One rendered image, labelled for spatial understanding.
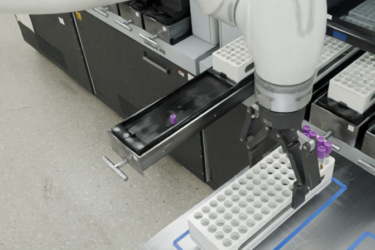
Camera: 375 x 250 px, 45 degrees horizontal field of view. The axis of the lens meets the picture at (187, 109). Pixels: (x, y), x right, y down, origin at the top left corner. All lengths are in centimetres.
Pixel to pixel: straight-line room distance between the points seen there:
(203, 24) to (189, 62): 13
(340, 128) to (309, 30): 59
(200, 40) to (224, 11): 84
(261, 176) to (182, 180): 120
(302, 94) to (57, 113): 200
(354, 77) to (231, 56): 32
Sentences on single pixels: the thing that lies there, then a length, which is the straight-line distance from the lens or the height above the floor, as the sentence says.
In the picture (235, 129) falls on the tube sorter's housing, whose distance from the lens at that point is 149.
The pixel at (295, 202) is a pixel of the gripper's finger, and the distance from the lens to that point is 85.
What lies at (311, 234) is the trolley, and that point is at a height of 82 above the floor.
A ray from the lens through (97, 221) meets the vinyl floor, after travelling 199.
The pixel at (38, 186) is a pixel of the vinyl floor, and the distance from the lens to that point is 221.
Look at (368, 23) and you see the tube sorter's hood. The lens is 108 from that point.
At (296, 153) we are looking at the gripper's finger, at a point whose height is 100.
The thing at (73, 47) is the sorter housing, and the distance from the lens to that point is 235.
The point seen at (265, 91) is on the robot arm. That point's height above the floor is 114.
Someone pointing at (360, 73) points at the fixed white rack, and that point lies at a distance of 121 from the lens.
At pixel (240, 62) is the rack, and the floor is 86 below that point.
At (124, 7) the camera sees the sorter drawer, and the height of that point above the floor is 79.
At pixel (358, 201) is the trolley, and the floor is 82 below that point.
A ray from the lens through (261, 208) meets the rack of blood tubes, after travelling 82.
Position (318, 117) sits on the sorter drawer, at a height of 77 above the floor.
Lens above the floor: 156
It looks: 41 degrees down
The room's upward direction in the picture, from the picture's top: 6 degrees counter-clockwise
